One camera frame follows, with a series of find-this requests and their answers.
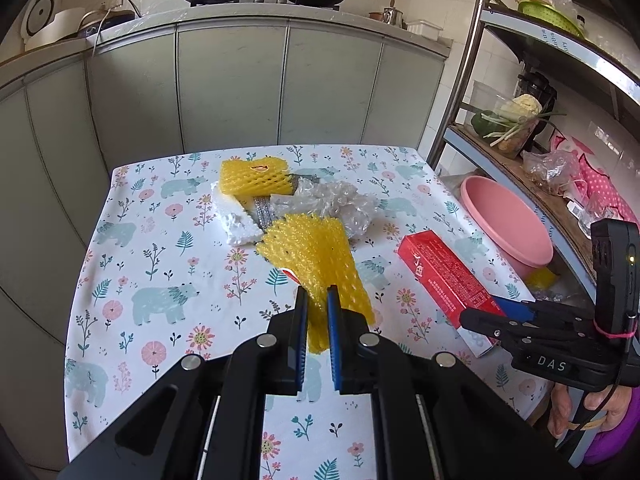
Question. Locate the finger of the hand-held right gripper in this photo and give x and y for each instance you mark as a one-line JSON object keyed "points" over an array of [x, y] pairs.
{"points": [[490, 325], [515, 307]]}

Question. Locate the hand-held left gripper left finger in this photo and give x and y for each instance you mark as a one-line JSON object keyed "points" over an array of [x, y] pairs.
{"points": [[301, 340]]}

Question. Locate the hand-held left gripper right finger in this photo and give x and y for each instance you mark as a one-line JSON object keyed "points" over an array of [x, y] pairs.
{"points": [[334, 340]]}

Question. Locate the red cardboard box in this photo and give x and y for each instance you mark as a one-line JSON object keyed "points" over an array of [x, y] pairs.
{"points": [[440, 270]]}

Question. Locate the yellow foam fruit net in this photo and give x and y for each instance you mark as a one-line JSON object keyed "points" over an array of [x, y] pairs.
{"points": [[310, 255], [240, 177], [542, 278]]}

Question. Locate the purple sleeved right forearm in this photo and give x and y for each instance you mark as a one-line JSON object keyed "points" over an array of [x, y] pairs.
{"points": [[615, 447]]}

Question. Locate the person's right hand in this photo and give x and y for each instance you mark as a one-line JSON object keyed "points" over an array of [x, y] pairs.
{"points": [[562, 410]]}

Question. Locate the pink plastic basin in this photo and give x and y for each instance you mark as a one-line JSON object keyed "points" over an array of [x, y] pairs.
{"points": [[505, 225]]}

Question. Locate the flat silver mesh scourer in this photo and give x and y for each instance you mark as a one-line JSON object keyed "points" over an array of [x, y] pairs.
{"points": [[264, 212]]}

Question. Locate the clear plastic bag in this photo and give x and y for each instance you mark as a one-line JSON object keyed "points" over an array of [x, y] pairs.
{"points": [[340, 205]]}

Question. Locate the white styrofoam piece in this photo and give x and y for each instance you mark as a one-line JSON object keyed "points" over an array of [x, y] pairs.
{"points": [[232, 222]]}

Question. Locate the clear bag on rack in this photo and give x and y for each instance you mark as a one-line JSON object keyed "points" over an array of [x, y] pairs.
{"points": [[550, 170]]}

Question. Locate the pink polka dot cloth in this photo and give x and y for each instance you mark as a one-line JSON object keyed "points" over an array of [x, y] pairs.
{"points": [[600, 185]]}

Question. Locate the green onions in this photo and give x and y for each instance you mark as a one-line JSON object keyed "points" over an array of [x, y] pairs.
{"points": [[520, 125]]}

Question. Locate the green pepper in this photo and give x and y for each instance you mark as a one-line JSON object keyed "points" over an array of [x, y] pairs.
{"points": [[481, 125]]}

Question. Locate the cauliflower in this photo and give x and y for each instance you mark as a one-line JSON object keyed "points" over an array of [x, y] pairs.
{"points": [[522, 106]]}

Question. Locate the black blender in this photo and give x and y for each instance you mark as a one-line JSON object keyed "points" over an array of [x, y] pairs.
{"points": [[537, 90]]}

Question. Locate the metal storage rack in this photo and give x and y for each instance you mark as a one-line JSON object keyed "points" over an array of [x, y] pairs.
{"points": [[467, 60]]}

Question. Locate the grey kitchen counter cabinet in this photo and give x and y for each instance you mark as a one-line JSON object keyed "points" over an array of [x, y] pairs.
{"points": [[230, 85]]}

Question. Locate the white plastic container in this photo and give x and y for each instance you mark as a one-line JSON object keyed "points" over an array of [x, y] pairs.
{"points": [[424, 29]]}

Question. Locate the green plastic basket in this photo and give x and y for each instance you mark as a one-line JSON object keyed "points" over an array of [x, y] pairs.
{"points": [[545, 15]]}

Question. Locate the gas stove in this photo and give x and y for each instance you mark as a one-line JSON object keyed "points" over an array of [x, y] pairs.
{"points": [[260, 4]]}

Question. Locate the dark electric cooker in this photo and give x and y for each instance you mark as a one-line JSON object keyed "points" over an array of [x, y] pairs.
{"points": [[107, 19]]}

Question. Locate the white rice cooker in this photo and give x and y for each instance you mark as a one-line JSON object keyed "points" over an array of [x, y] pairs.
{"points": [[60, 27]]}

